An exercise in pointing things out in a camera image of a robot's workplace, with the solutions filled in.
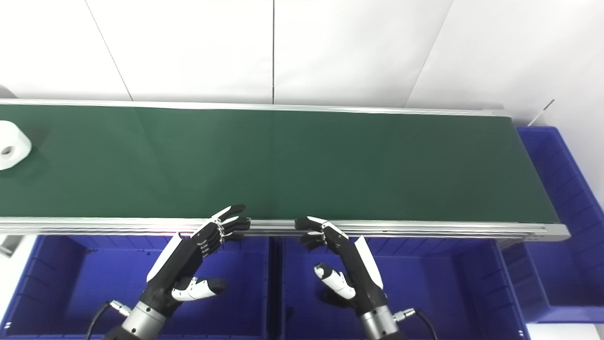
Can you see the green conveyor belt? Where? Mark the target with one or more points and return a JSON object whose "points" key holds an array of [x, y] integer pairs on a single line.
{"points": [[302, 165]]}

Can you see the white cylindrical plastic part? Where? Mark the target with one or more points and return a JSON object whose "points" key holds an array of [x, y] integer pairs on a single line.
{"points": [[10, 144]]}

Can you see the aluminium conveyor support leg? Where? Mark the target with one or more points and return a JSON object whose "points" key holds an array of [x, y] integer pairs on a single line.
{"points": [[10, 244]]}

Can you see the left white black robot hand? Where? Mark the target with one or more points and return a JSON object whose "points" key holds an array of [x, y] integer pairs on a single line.
{"points": [[177, 264]]}

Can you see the blue plastic bin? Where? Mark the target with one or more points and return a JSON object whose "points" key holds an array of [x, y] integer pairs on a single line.
{"points": [[80, 293], [439, 293], [571, 245]]}

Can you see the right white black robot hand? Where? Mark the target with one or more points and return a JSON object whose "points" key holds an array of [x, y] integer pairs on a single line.
{"points": [[356, 269]]}

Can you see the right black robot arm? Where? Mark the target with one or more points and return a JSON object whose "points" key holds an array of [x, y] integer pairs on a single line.
{"points": [[380, 326]]}

